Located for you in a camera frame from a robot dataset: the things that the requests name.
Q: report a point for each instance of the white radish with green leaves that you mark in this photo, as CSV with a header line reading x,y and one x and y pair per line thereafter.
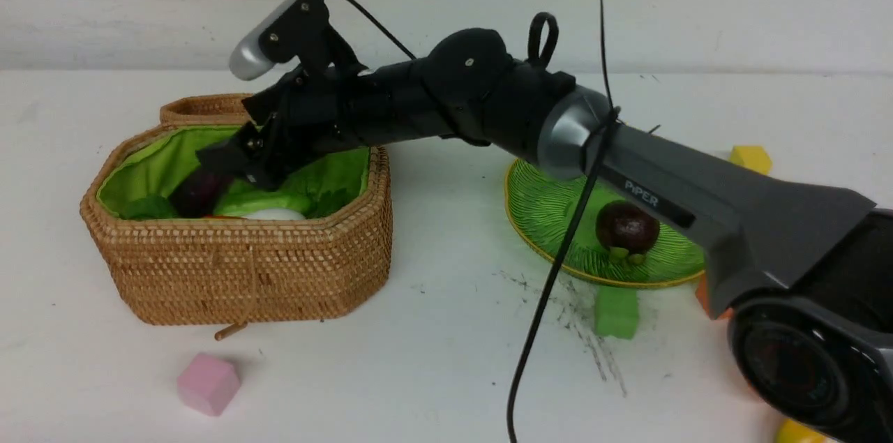
x,y
275,214

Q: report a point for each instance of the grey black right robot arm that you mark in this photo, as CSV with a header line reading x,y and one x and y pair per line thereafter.
x,y
806,269

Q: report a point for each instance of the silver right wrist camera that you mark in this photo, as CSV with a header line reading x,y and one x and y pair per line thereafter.
x,y
295,29

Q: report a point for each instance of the purple eggplant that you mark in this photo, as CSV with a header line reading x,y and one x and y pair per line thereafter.
x,y
198,194

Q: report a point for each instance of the woven wicker basket lid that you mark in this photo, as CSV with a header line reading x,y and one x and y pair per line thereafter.
x,y
220,109

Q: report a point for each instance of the green leaf-shaped glass plate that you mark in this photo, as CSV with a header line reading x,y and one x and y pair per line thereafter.
x,y
539,210

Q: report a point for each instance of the orange carrot with green top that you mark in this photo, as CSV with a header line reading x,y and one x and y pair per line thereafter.
x,y
158,207

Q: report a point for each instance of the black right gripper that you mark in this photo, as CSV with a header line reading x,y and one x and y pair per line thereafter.
x,y
291,125

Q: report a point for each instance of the green foam cube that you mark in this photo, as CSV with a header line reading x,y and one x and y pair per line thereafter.
x,y
616,312

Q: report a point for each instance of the dark purple mangosteen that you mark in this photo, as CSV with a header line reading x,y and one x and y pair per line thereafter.
x,y
626,232

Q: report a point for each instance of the green cucumber toy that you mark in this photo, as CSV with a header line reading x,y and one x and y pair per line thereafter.
x,y
242,203

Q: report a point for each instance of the yellow foam cube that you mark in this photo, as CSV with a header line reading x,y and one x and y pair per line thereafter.
x,y
752,157

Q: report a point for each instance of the orange foam cube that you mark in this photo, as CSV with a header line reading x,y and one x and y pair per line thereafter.
x,y
701,294

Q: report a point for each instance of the woven wicker basket green lining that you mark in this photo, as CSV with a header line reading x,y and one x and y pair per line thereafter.
x,y
235,271

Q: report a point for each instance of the pink foam cube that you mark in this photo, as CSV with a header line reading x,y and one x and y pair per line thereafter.
x,y
208,384

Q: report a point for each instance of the yellow banana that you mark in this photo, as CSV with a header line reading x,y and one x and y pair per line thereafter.
x,y
790,431

